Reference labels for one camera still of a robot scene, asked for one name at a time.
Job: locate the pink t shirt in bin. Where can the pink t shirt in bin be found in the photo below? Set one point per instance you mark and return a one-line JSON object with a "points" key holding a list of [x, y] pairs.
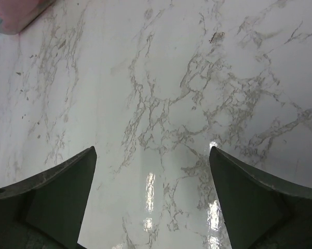
{"points": [[15, 15]]}

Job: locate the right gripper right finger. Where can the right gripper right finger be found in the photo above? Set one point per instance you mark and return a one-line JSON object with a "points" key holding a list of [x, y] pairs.
{"points": [[260, 210]]}

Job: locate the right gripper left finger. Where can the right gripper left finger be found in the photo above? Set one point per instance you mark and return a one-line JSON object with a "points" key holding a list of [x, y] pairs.
{"points": [[47, 210]]}

